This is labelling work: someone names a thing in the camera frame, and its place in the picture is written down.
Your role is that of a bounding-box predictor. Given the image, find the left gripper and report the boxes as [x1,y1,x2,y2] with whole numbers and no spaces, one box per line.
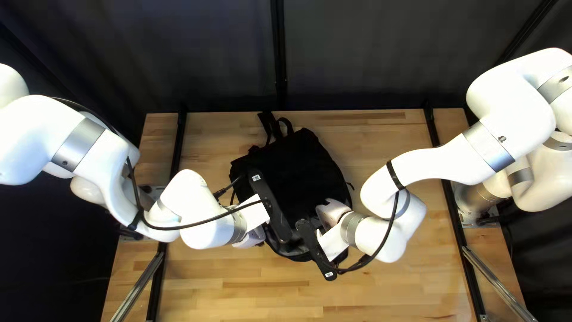
[231,194,271,249]

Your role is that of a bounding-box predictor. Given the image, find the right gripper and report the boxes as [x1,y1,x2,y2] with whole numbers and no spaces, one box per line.
[315,199,354,263]

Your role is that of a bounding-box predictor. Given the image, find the black backpack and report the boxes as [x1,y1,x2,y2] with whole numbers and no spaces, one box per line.
[229,112,356,263]

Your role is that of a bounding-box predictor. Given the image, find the black cable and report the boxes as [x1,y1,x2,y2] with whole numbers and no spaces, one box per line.
[123,154,271,233]
[335,161,409,274]

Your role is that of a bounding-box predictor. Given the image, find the black frame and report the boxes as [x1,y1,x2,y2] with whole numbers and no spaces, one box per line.
[100,0,559,322]

